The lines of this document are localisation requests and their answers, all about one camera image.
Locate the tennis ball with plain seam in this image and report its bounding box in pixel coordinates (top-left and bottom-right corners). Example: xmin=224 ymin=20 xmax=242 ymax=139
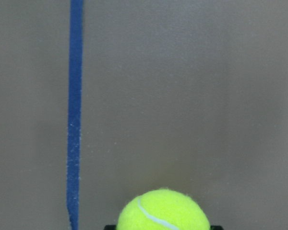
xmin=116 ymin=189 xmax=211 ymax=230

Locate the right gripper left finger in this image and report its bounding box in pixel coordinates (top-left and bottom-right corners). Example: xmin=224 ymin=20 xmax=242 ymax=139
xmin=104 ymin=225 xmax=117 ymax=230

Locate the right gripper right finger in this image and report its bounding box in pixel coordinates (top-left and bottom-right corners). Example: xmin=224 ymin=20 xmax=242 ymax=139
xmin=210 ymin=225 xmax=223 ymax=230

